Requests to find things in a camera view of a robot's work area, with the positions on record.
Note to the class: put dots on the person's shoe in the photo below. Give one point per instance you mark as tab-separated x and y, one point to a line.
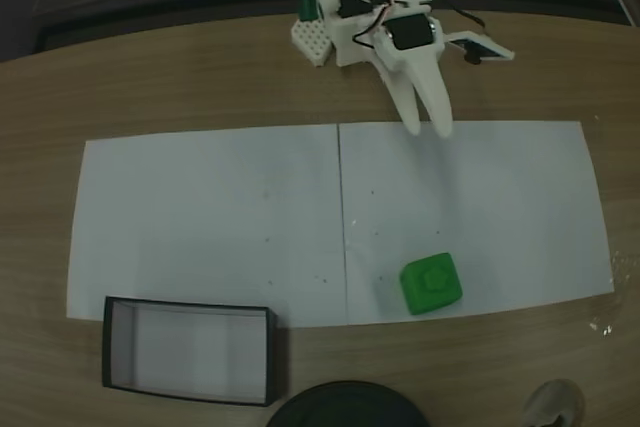
555	404

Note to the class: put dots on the green cube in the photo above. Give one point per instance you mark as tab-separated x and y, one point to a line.
431	284

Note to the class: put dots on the white perforated base plate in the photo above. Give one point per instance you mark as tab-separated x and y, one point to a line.
310	39

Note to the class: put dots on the black round object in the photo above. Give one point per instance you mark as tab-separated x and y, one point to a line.
345	407

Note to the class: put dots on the green clamp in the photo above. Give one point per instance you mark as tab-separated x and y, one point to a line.
307	2

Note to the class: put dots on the white wrist camera mount plate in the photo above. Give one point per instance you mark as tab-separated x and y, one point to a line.
487	49

